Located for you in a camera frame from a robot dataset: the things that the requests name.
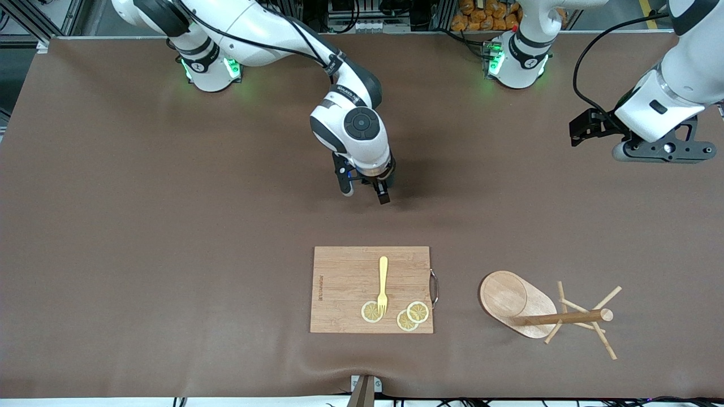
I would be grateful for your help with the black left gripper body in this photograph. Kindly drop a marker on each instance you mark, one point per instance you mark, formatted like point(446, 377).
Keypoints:
point(600, 125)

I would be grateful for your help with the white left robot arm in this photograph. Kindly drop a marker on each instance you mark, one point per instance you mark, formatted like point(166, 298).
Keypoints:
point(684, 73)

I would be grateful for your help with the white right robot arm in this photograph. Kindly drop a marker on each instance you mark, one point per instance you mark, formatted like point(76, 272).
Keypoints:
point(362, 135)

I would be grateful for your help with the wooden mug rack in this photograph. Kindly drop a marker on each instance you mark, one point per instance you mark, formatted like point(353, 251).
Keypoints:
point(509, 297)

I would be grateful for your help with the yellow plastic fork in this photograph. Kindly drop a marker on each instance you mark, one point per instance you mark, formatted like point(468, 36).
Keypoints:
point(383, 277)

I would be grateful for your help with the wooden cutting board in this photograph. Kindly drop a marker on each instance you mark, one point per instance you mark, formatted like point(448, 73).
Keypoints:
point(345, 288)

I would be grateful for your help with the lemon slice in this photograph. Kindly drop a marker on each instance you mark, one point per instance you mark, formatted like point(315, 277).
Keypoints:
point(419, 311)
point(404, 323)
point(370, 314)

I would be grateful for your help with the orange snack packets pile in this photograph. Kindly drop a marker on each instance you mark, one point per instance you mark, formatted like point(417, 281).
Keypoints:
point(481, 17)

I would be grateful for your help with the brown table mat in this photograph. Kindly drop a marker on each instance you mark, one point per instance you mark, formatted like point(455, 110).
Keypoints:
point(226, 282)

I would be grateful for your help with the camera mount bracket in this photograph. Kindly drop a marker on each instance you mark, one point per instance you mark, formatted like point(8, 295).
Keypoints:
point(362, 390)

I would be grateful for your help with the aluminium frame profile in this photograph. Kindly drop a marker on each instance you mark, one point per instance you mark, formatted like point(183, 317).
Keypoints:
point(34, 22)

